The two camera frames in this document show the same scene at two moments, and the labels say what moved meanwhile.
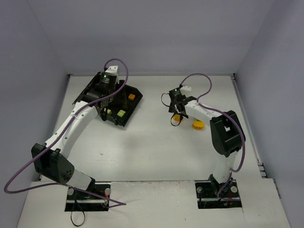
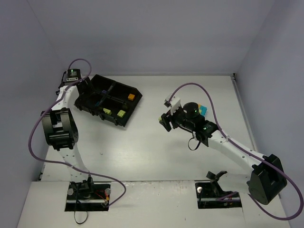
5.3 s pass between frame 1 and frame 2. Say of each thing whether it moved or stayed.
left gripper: moved
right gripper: moved
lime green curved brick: stayed
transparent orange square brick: stayed
